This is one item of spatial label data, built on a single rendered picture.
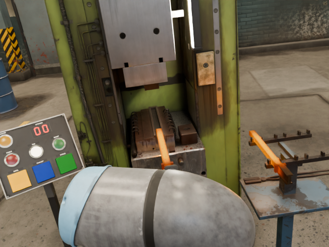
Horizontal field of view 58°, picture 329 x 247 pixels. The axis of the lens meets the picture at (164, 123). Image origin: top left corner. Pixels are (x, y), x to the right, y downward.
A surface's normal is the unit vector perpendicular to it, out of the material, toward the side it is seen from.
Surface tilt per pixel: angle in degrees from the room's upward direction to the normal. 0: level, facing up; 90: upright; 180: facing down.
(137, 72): 90
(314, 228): 0
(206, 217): 57
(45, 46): 90
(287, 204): 0
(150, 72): 90
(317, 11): 91
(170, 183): 14
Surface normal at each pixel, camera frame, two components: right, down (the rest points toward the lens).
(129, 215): -0.28, -0.16
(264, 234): -0.11, -0.90
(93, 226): -0.28, 0.19
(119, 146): 0.11, 0.40
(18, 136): 0.40, -0.20
